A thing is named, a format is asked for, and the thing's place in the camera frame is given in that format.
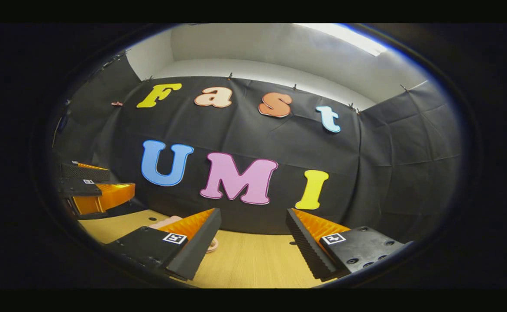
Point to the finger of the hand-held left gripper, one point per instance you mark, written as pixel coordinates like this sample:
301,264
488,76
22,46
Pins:
114,195
84,173

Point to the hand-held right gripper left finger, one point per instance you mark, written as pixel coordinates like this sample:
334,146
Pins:
199,247

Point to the black backdrop cloth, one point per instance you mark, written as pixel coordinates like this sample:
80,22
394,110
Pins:
244,130

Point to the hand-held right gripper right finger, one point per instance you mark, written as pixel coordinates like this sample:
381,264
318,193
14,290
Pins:
303,249

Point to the pink suitcase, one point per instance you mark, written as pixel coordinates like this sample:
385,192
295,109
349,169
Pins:
166,222

